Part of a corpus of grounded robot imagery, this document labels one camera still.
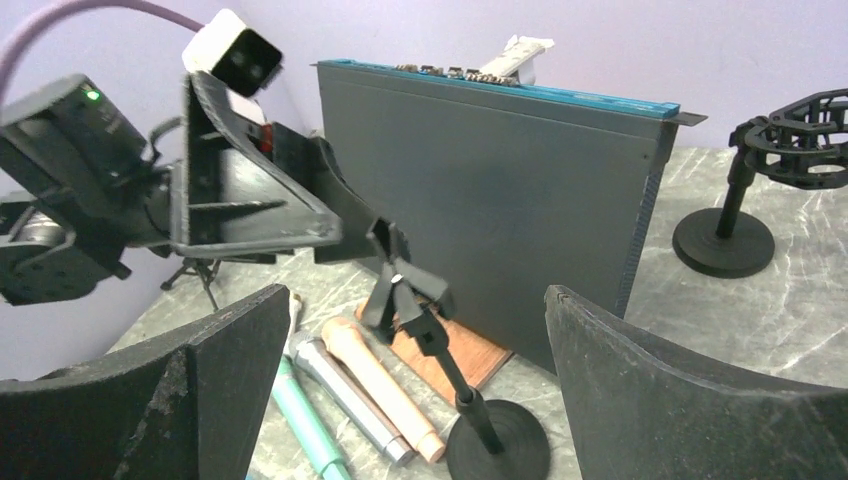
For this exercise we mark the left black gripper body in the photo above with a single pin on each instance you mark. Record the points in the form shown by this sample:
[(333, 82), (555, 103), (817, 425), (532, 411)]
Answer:
[(156, 209)]

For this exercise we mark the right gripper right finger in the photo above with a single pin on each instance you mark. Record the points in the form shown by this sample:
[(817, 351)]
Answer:
[(642, 407)]

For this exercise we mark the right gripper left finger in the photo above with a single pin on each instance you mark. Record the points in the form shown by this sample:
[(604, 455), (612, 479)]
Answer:
[(186, 404)]

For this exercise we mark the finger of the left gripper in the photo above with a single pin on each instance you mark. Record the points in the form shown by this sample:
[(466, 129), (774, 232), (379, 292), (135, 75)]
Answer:
[(221, 189), (317, 209)]

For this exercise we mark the black tripod shock-mount stand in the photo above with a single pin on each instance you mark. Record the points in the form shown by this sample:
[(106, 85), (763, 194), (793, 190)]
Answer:
[(206, 270)]

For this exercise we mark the pink microphone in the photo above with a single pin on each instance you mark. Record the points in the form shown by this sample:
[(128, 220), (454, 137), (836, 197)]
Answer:
[(345, 342)]

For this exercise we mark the grey microphone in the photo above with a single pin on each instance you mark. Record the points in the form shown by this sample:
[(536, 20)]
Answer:
[(311, 355)]

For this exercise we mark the mint green microphone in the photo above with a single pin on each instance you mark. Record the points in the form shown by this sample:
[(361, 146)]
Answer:
[(318, 444)]

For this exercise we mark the black clip stand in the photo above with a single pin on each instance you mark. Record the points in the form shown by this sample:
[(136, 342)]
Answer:
[(491, 439)]

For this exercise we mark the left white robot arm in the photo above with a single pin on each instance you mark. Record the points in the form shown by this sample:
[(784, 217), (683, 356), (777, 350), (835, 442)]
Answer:
[(78, 162)]

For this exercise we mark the white plastic faucet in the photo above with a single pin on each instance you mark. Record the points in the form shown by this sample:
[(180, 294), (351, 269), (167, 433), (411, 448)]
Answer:
[(295, 309)]

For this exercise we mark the dark grey upright panel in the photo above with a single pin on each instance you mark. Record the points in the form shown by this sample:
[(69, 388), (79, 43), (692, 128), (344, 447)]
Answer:
[(503, 191)]

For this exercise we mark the wooden board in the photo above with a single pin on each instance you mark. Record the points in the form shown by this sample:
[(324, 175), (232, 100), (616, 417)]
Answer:
[(477, 358)]

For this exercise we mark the white object behind panel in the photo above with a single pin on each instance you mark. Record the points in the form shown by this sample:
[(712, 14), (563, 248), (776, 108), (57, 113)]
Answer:
[(517, 58)]

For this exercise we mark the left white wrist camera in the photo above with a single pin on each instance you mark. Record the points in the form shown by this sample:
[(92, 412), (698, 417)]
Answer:
[(246, 62)]

